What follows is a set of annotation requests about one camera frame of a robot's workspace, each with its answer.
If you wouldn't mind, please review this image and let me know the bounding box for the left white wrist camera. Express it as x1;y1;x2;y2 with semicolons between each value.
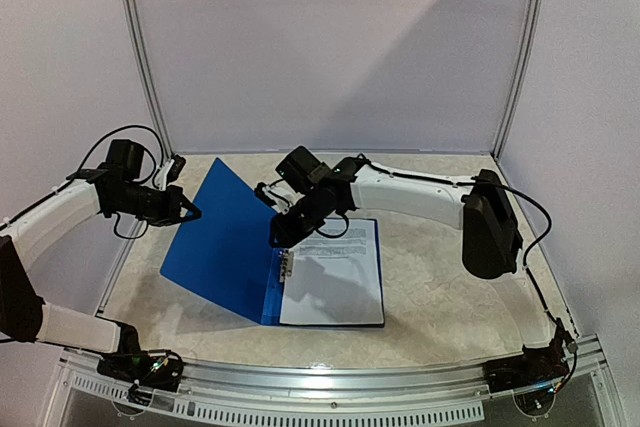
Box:
152;154;186;190

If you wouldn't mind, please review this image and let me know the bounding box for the left aluminium corner post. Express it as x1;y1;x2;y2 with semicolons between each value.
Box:
122;0;174;154

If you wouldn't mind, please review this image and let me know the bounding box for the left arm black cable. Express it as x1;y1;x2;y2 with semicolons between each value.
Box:
74;124;168;239

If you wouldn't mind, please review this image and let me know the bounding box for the white paper sheet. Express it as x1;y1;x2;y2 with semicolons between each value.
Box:
279;218;385;328

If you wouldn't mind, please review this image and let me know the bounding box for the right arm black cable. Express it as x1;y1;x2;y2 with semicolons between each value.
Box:
314;154;579;388

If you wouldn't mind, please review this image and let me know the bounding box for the aluminium front rail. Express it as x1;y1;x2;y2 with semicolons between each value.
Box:
48;336;615;424

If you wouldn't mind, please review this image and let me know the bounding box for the blue file folder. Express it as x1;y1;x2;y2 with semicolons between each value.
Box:
158;156;387;329

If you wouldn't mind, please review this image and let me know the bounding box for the right aluminium corner post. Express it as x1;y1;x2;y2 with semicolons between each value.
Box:
491;0;542;163

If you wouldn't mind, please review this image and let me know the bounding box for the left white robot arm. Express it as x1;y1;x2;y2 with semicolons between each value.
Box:
1;139;201;381

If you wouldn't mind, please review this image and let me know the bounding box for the folder metal clip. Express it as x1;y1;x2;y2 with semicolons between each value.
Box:
278;249;294;284

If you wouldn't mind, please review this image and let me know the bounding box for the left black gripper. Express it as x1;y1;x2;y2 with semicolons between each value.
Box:
110;182;201;226

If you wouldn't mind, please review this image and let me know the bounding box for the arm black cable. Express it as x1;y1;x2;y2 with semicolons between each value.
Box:
74;124;168;239
314;154;579;388

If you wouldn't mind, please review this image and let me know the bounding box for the perforated white cable tray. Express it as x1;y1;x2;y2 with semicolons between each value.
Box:
60;374;486;426

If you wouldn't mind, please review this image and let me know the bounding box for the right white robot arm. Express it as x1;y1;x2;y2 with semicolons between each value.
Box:
269;146;534;347

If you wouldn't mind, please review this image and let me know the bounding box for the aluminium corner post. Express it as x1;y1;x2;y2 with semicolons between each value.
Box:
122;0;174;154
491;0;542;163

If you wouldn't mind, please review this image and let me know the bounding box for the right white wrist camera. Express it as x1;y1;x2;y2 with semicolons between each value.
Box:
254;179;294;213

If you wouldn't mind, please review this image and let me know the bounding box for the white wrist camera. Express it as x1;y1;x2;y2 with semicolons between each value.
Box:
254;179;294;213
152;154;186;190

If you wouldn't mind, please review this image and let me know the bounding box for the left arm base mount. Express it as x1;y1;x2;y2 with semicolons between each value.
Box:
97;349;184;393

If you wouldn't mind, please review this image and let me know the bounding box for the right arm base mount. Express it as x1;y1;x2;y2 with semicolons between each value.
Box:
482;341;578;393

